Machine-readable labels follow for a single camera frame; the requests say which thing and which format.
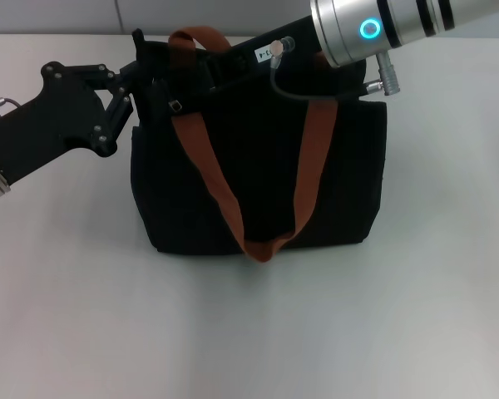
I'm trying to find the grey right gripper cable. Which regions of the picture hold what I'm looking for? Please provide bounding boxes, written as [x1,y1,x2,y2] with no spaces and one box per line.
[269,35,397,101]

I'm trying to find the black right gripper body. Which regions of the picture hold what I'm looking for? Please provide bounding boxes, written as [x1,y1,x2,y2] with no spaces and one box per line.
[205,16,330,91]

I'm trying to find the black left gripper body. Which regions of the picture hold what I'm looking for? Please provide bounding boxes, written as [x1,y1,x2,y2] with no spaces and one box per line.
[0,61,118,186]

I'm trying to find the black fabric bag brown handles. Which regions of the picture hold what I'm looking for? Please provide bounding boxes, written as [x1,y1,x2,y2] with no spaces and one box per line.
[129,25,391,265]

